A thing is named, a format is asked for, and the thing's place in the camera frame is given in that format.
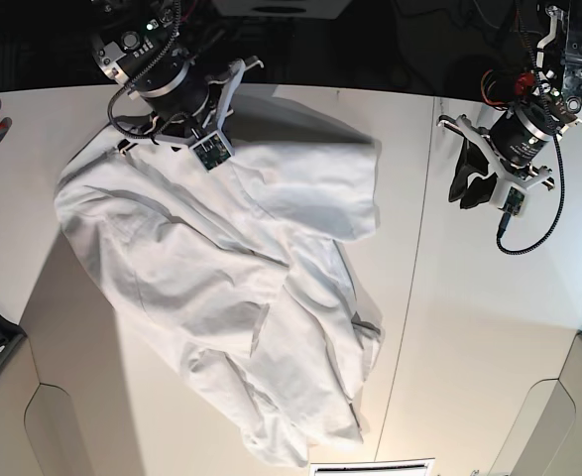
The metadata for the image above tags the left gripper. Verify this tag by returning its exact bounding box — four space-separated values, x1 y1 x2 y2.
438 106 576 209

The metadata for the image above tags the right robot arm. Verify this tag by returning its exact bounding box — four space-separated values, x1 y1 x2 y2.
90 1 264 152

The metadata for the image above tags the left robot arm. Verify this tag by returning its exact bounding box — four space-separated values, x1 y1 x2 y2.
438 1 582 216

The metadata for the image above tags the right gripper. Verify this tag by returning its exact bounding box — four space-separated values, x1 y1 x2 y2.
109 57 265 150

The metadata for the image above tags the black braided right cable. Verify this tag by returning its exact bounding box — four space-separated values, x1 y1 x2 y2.
496 0 569 257

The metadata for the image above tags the white vent grille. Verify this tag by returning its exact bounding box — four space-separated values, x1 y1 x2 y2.
308 458 435 476

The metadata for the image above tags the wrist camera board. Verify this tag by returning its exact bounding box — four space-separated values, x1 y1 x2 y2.
191 131 233 171
501 187 525 217

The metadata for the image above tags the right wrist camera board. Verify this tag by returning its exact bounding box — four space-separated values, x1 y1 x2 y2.
191 131 233 171

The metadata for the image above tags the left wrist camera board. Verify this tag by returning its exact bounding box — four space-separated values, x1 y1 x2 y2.
501 187 525 217

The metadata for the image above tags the white t-shirt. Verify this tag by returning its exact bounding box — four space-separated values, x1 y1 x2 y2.
54 119 383 467

